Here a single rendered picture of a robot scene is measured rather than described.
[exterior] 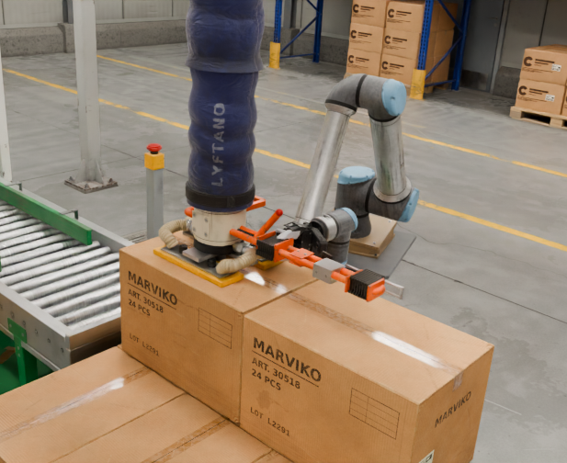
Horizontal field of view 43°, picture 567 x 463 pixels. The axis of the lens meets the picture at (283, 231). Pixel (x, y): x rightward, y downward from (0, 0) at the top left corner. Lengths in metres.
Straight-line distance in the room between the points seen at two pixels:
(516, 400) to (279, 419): 1.73
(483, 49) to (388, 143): 8.63
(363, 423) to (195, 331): 0.65
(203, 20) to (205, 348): 0.99
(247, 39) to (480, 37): 9.22
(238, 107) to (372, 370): 0.87
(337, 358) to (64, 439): 0.88
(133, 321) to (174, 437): 0.48
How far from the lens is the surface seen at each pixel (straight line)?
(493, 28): 11.16
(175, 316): 2.38
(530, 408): 3.66
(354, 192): 3.00
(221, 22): 2.14
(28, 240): 3.74
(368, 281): 2.02
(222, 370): 2.30
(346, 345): 2.02
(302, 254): 2.17
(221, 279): 2.27
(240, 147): 2.23
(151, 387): 2.53
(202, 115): 2.21
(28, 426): 2.42
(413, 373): 1.94
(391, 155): 2.71
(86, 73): 5.87
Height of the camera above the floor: 1.98
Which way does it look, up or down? 22 degrees down
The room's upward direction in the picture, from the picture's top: 3 degrees clockwise
